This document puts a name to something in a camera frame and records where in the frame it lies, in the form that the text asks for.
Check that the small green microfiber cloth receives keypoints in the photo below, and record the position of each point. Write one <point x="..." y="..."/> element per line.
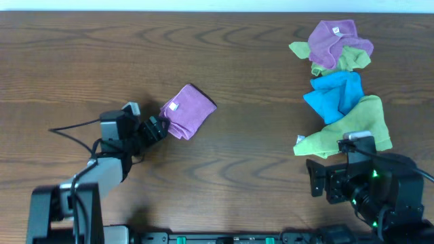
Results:
<point x="350" y="59"/>

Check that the purple cloth with tag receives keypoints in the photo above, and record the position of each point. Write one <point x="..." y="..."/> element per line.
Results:
<point x="329" y="37"/>

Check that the pink purple microfiber cloth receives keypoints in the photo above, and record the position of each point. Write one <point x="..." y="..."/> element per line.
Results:
<point x="186" y="112"/>

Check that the blue microfiber cloth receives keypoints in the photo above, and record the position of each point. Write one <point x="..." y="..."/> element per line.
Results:
<point x="335" y="95"/>

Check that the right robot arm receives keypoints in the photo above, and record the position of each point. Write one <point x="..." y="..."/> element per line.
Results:
<point x="385" y="190"/>

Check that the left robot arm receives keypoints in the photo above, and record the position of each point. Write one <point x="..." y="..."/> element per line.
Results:
<point x="70" y="212"/>

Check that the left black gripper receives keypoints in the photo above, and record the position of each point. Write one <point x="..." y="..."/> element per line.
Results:
<point x="156" y="127"/>

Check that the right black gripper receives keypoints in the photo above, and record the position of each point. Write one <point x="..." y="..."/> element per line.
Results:
<point x="335" y="176"/>

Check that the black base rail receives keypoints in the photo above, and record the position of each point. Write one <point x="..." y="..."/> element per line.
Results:
<point x="333" y="234"/>

